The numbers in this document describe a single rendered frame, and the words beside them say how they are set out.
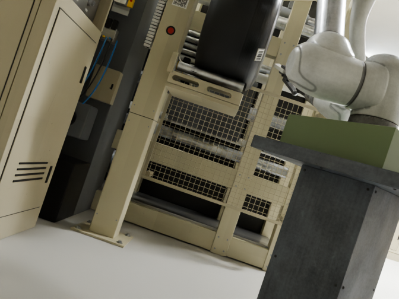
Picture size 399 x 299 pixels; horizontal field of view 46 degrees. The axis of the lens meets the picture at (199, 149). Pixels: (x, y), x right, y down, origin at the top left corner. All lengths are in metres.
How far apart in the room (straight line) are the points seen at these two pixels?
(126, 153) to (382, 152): 1.33
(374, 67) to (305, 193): 0.44
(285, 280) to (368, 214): 0.33
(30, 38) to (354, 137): 1.05
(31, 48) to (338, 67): 0.97
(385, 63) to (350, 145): 0.32
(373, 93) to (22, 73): 1.11
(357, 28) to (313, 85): 0.52
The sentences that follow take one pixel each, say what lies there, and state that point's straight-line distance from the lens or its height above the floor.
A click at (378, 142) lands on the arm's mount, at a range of 1.38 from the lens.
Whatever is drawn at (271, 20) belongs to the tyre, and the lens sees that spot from 2.20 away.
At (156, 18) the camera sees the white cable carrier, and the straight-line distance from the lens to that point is 2.42.
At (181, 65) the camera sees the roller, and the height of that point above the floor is 0.90.
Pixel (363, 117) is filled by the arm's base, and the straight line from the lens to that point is 1.55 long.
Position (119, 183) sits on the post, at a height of 0.27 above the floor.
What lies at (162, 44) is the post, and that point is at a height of 0.98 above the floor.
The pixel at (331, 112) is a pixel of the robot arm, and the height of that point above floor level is 0.84.
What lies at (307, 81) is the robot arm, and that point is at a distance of 1.51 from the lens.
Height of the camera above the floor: 0.53
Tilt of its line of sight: 1 degrees up
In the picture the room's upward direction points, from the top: 19 degrees clockwise
